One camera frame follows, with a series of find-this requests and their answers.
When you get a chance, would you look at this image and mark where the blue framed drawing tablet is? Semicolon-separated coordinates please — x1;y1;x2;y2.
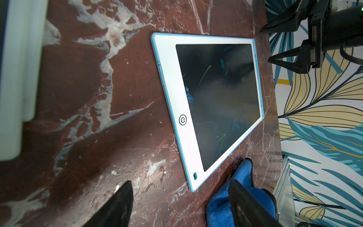
150;33;265;192

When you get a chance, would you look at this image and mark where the right aluminium corner post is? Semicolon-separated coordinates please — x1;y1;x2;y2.
273;155;296;227

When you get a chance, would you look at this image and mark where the white drawing tablet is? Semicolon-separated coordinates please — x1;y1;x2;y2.
1;1;48;161

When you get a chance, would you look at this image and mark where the blue microfiber cloth black trim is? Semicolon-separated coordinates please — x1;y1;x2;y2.
206;158;281;227

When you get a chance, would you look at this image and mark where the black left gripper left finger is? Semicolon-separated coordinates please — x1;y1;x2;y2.
83;181;134;227

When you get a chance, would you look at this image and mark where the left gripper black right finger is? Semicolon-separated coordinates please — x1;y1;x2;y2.
228;180;281;227

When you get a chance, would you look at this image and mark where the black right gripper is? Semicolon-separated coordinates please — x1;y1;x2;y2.
260;0;363;74

